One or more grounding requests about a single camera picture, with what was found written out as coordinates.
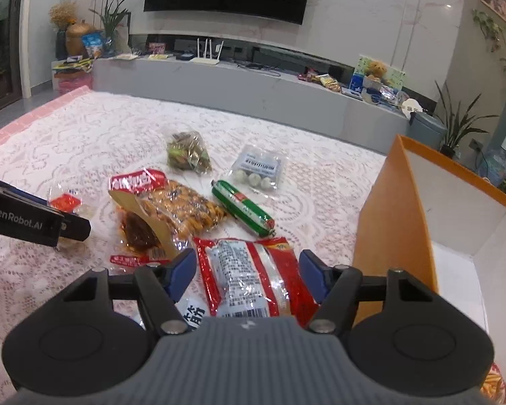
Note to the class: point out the green sausage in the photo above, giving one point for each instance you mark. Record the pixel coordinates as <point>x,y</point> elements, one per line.
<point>240,204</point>

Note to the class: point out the pile of snack packets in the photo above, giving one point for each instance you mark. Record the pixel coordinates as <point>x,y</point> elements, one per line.
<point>320,80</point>

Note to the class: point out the blue white carton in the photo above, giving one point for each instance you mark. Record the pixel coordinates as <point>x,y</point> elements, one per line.
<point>357,86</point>

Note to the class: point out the orange stick snack packet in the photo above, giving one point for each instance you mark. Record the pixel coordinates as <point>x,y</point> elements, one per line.
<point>495,384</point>

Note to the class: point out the pink storage box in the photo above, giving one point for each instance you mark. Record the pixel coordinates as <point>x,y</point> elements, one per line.
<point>74,81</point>

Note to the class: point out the hanging ivy plant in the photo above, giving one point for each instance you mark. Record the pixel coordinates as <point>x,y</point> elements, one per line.
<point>491,33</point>

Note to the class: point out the white lace tablecloth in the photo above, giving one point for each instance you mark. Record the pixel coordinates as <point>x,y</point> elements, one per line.
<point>109,135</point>

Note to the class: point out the small clear red packet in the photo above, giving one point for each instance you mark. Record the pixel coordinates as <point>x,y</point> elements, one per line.
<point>65,202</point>

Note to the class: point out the white router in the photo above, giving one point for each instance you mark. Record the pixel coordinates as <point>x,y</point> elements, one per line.
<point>204,59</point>

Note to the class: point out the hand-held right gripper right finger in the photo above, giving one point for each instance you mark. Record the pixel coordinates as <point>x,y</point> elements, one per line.
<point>310,271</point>

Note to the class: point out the grey trash bin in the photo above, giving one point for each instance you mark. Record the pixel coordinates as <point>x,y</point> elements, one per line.
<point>428,130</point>

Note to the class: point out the red and clear snack packet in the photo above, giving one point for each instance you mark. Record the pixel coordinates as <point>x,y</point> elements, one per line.
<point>244,278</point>

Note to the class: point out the potted long-leaf plant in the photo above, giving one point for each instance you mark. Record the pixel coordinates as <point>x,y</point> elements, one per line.
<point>457,122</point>

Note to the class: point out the blue snack bag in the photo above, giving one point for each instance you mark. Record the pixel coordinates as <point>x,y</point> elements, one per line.
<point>92,45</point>

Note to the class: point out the large water bottle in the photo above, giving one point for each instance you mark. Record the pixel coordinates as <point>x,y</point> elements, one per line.
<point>493,164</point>

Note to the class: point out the dried yellow flowers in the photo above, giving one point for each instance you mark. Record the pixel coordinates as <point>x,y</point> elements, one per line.
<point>63,14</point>

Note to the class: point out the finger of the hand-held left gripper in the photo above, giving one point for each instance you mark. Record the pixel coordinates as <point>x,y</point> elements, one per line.
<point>76,228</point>
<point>25,197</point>

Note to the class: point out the white spicy stick snack packet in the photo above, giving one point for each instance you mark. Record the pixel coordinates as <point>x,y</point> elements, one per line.
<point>192,316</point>

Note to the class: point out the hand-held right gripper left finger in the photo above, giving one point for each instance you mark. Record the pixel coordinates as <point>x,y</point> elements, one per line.
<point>181,271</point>

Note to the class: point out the orange twist snack packet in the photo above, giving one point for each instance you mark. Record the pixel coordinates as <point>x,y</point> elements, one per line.
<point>185,206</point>

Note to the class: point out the brown chili snack packet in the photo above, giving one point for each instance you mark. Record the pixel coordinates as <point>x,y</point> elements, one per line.
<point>141,232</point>

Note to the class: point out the clear quail egg packet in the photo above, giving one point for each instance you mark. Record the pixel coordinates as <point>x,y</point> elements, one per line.
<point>257,164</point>

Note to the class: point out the grey television bench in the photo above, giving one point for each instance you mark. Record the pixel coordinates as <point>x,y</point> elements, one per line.
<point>236,88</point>

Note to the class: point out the orange cardboard box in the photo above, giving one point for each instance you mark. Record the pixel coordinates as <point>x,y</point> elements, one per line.
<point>388,219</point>

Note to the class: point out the green brown snack packet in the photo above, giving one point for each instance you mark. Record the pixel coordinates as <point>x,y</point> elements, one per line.
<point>187,152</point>

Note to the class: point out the green leafy plant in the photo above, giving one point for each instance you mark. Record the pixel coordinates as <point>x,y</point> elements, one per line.
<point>111,21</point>

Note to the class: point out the gold vase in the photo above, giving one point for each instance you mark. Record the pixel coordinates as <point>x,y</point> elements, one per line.
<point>80,38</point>

